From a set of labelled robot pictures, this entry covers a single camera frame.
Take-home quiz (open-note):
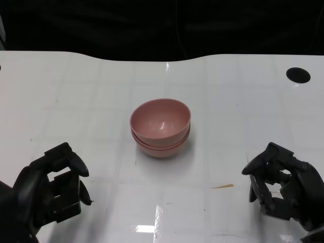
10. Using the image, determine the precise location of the pink ribbed plastic bowl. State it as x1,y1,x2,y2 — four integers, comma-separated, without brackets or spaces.
130,98,191,140
131,125,191,148
132,131,190,159

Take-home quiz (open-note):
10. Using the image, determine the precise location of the black round cable grommet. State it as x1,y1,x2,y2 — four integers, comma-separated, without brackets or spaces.
286,67,311,83

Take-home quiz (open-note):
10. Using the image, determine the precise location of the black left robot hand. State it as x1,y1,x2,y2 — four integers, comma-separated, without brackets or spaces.
0,142,93,243

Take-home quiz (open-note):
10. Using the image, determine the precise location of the thin dark hanging cable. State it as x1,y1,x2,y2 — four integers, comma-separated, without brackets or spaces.
174,0,188,58

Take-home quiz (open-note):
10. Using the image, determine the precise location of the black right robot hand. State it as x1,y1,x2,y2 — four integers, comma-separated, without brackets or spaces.
241,141,324,243

